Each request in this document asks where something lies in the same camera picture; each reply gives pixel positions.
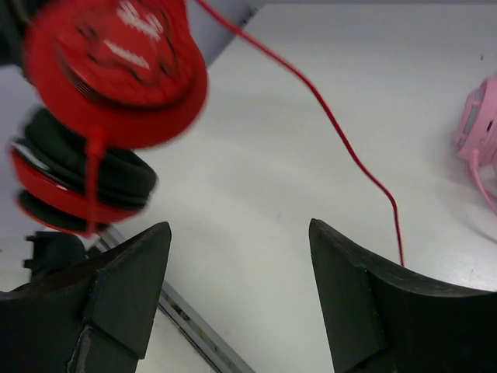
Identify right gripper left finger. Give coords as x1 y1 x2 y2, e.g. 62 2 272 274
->
1 222 172 372

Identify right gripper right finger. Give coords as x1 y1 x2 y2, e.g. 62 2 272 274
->
308 219 496 372

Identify red headphone cable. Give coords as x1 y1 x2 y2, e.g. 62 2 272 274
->
196 0 405 267

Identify red black headphones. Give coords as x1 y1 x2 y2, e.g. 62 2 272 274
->
9 1 208 235

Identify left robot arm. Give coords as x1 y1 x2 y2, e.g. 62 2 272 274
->
1 0 46 67

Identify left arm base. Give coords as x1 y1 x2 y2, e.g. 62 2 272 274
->
23 231 103 281

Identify pink headphones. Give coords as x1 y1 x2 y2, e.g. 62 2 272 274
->
454 74 496 166

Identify aluminium rail frame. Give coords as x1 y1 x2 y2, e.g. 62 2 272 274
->
85 221 253 372

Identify pink headphone cable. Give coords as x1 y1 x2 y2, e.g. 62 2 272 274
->
467 149 497 217

